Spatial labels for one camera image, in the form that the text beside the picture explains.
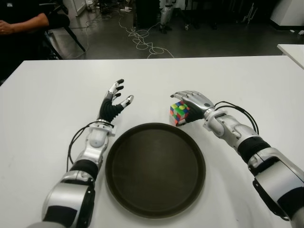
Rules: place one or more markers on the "bystander bare hand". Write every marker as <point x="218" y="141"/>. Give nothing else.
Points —
<point x="6" y="28"/>

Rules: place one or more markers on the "white power strip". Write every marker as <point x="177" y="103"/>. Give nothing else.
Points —
<point x="126" y="9"/>

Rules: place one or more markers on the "small silver floor object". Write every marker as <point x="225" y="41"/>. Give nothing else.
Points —
<point x="187" y="27"/>

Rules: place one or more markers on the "dark brown round plate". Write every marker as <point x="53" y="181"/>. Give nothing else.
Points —
<point x="154" y="171"/>

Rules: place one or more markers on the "black chair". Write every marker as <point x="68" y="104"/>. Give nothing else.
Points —
<point x="59" y="20"/>

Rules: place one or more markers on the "white humanoid robot legs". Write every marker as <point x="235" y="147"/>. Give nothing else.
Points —
<point x="166" y="14"/>

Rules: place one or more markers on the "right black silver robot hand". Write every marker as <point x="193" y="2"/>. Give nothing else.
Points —
<point x="199" y="102"/>

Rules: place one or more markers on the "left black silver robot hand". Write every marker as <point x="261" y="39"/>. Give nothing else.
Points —
<point x="108" y="110"/>

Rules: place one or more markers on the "white cabinet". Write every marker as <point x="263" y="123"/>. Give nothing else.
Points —
<point x="78" y="6"/>

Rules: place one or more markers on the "white side table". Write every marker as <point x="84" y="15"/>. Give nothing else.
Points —
<point x="293" y="51"/>

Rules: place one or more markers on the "small white floor object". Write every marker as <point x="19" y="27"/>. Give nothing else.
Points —
<point x="301" y="32"/>

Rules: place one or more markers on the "left silver black robot arm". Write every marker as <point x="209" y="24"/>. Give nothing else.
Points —
<point x="95" y="141"/>

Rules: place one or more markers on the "multicoloured Rubik's cube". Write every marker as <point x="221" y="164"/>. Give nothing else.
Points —
<point x="177" y="111"/>

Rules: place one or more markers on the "grey folded stand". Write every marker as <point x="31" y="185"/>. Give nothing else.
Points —
<point x="249" y="14"/>

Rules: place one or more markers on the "white machine base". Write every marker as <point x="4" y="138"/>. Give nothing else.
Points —
<point x="289" y="12"/>

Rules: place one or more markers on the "black cabinet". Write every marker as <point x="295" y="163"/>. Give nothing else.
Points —
<point x="147" y="12"/>

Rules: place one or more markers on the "right silver black robot arm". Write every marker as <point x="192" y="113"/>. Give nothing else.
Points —
<point x="278" y="173"/>

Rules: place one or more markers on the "bystander bare forearm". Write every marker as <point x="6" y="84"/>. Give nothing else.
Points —
<point x="28" y="23"/>

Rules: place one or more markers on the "seated person black clothing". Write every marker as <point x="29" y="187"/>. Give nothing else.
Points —
<point x="19" y="7"/>

